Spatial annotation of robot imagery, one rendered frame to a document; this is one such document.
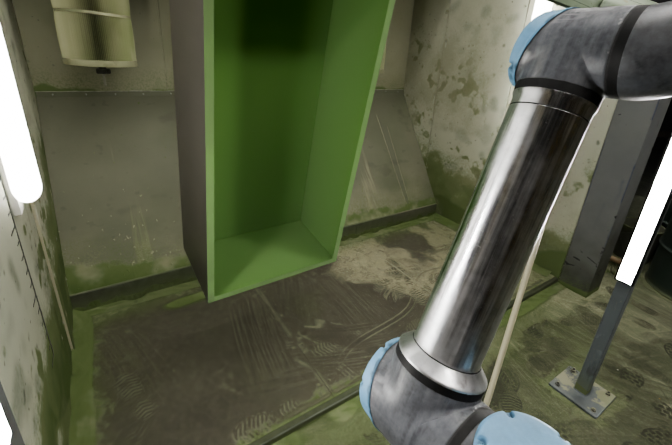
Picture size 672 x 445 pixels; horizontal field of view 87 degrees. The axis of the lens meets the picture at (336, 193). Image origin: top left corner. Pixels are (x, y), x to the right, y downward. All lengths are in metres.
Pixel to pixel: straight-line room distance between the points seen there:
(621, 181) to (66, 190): 3.06
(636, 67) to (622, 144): 2.02
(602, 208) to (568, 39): 2.12
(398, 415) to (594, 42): 0.59
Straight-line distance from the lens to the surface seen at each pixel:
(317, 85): 1.62
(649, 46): 0.58
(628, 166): 2.59
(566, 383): 2.15
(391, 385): 0.66
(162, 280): 2.32
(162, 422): 1.73
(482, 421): 0.63
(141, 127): 2.48
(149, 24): 2.57
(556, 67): 0.59
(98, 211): 2.34
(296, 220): 1.93
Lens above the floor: 1.37
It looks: 21 degrees down
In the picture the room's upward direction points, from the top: 3 degrees clockwise
